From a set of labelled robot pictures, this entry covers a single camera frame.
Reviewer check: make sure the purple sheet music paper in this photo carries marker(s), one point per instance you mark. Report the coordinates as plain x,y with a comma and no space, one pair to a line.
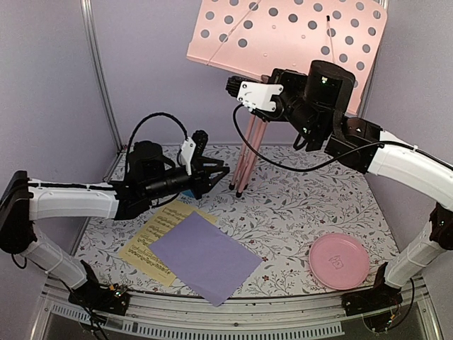
205,259

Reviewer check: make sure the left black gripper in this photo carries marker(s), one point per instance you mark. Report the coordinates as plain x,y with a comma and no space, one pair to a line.
202,174

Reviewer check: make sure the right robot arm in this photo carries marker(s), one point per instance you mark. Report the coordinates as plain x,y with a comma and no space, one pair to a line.
368,148

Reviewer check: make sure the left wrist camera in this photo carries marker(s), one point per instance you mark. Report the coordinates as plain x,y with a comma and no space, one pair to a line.
192,148

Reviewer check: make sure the blue metronome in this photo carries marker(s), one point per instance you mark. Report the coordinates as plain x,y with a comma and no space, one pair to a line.
188,193

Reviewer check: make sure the pink plate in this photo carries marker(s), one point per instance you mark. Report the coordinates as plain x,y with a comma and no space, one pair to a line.
338,261

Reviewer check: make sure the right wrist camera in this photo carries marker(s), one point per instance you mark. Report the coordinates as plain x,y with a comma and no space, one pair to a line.
253,95

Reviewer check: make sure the front aluminium rail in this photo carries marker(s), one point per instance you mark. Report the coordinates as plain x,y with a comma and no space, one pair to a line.
160,316

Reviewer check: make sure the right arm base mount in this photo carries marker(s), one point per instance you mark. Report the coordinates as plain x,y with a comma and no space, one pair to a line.
369,300

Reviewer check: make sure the pink music stand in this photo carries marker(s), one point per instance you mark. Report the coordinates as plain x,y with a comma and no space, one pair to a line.
252,38

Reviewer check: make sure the yellow sheet music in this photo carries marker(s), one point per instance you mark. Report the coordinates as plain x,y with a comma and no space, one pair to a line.
137,253

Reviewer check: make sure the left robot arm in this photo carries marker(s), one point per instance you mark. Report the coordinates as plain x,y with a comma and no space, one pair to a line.
27,200

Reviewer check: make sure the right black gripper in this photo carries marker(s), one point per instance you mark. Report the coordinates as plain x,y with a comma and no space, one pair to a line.
298,77

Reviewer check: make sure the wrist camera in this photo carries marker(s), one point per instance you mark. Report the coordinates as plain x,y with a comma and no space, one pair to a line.
253,95
192,148

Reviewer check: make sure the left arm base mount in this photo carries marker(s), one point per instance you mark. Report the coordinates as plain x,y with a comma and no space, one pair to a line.
93,296

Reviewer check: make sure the left aluminium frame post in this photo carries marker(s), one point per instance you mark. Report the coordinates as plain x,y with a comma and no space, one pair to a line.
90,29

